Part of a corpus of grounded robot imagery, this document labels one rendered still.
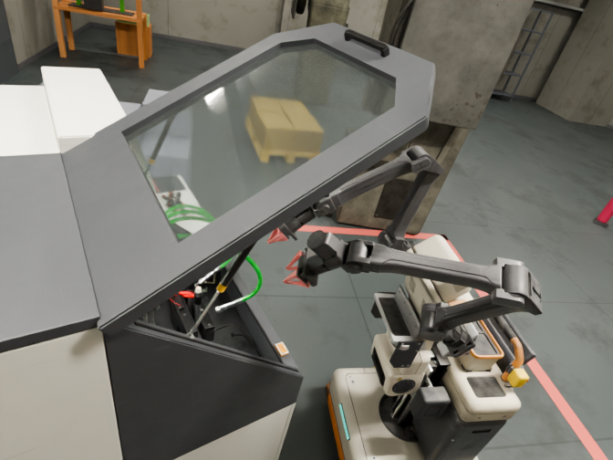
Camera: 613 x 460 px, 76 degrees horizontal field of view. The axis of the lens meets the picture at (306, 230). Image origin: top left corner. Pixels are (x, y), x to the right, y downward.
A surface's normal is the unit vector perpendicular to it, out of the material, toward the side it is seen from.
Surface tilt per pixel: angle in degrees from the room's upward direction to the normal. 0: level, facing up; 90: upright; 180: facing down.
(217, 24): 90
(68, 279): 0
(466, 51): 90
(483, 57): 90
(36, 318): 0
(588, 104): 90
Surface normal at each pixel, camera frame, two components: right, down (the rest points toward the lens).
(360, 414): 0.19, -0.80
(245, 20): 0.15, 0.59
